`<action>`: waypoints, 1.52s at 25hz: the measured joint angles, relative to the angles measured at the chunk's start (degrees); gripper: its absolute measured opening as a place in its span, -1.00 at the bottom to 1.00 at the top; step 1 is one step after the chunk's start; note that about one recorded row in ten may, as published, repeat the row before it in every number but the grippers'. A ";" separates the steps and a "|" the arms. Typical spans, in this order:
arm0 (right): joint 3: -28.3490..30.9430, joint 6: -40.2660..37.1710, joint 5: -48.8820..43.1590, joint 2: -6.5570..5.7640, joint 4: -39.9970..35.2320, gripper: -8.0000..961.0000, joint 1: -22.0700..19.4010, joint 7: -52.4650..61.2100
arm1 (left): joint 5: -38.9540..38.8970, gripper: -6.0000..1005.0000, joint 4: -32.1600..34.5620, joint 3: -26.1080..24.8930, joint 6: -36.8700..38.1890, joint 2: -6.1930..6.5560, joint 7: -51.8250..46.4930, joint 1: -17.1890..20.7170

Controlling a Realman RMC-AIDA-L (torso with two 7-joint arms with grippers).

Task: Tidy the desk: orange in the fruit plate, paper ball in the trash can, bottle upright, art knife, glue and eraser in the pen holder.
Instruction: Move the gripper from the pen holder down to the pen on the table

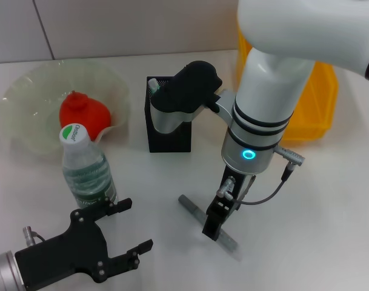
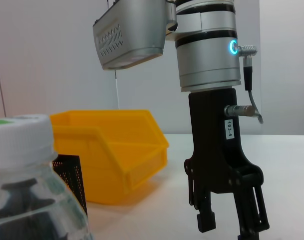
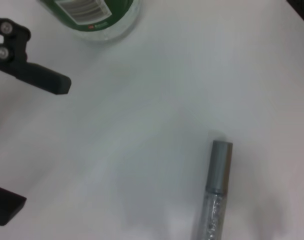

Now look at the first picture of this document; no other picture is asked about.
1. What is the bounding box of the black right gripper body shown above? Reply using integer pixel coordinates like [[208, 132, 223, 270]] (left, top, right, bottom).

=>
[[208, 165, 257, 212]]

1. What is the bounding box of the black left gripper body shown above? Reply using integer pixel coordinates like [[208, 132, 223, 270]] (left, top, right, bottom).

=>
[[14, 208, 111, 289]]

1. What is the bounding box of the grey marker pen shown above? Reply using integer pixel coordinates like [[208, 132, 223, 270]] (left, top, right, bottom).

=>
[[178, 194, 243, 262]]

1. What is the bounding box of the green label water bottle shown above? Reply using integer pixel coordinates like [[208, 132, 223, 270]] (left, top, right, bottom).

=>
[[59, 123, 118, 210]]

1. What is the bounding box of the red-orange toy fruit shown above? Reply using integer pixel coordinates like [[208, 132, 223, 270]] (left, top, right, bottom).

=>
[[59, 90, 112, 142]]

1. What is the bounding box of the mint green pen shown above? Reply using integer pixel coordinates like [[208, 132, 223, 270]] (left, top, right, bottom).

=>
[[147, 78, 161, 95]]

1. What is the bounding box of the black mesh pen holder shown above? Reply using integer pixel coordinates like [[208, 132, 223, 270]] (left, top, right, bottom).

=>
[[144, 75, 193, 153]]

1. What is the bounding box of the wavy glass fruit plate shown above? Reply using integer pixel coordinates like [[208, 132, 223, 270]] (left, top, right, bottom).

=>
[[0, 59, 132, 161]]

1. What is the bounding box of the silver right wrist plug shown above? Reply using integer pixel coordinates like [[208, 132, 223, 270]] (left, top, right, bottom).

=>
[[273, 145, 306, 165]]

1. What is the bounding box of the yellow plastic storage bin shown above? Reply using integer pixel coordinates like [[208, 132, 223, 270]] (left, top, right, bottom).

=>
[[236, 27, 339, 142]]

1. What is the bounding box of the grey right gripper cable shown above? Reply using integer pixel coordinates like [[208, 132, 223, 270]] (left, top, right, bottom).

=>
[[216, 165, 298, 206]]

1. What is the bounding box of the left gripper plug cable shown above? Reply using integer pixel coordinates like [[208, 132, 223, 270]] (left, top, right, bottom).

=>
[[22, 226, 48, 249]]

